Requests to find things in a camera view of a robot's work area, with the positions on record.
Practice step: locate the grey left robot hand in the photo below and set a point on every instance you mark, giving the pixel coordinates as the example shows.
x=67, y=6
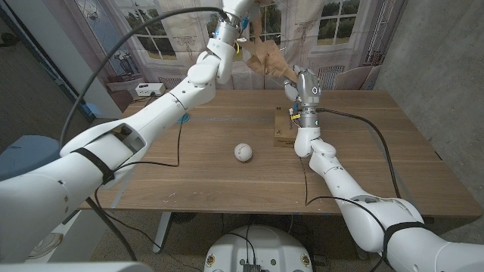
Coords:
x=240, y=9

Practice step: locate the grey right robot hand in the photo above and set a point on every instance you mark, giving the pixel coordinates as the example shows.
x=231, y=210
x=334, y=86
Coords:
x=308, y=88

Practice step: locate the tan fabric arm wrap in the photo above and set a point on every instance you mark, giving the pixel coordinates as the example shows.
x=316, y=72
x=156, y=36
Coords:
x=268, y=58

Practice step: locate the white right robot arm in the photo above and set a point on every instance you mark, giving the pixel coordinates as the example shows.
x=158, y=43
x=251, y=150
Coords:
x=340, y=177

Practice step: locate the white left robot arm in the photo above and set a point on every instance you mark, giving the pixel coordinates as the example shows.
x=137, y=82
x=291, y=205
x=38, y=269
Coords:
x=159, y=109

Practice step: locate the brown cardboard box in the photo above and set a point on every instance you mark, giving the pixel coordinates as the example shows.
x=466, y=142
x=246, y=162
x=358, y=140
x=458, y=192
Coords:
x=281, y=136

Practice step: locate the white ball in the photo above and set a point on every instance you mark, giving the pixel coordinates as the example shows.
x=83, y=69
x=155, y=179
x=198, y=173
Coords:
x=243, y=152

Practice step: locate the white power adapter box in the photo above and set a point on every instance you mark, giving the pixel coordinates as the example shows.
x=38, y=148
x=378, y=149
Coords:
x=149, y=89

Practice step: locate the small blue cup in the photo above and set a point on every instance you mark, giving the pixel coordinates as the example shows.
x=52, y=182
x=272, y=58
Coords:
x=183, y=120

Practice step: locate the printed window backdrop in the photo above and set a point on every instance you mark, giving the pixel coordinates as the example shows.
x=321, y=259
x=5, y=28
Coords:
x=332, y=30

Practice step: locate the white table leg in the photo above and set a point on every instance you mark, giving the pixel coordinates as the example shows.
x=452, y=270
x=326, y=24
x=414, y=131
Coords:
x=357, y=238
x=162, y=230

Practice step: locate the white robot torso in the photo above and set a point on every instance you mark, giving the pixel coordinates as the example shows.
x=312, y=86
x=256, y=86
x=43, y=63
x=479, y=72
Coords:
x=264, y=249

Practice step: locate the blue bin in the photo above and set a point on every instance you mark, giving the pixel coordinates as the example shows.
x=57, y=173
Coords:
x=26, y=155

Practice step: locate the white sneakers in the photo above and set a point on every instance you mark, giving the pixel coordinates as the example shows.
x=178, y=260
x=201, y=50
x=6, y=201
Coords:
x=47, y=245

